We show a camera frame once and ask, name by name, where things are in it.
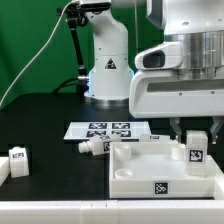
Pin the white square table top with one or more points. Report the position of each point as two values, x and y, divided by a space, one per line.
157 170

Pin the white front fence wall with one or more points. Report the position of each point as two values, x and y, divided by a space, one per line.
113 212

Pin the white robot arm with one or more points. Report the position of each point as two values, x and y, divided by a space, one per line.
182 75

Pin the white left fence wall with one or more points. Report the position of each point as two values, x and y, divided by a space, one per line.
4 169

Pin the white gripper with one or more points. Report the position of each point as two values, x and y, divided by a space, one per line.
160 94

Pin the white marker sheet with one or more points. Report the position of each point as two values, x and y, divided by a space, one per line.
127 130

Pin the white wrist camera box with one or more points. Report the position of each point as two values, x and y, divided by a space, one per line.
168 55

